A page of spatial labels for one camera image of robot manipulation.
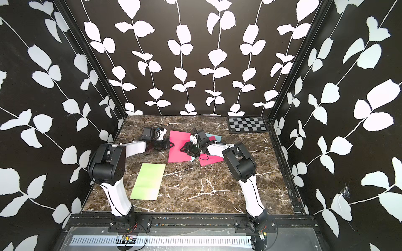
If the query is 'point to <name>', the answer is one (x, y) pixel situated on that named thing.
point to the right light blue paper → (218, 138)
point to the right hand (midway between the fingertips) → (181, 149)
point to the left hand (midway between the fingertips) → (174, 142)
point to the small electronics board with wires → (126, 239)
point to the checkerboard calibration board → (246, 124)
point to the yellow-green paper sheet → (148, 182)
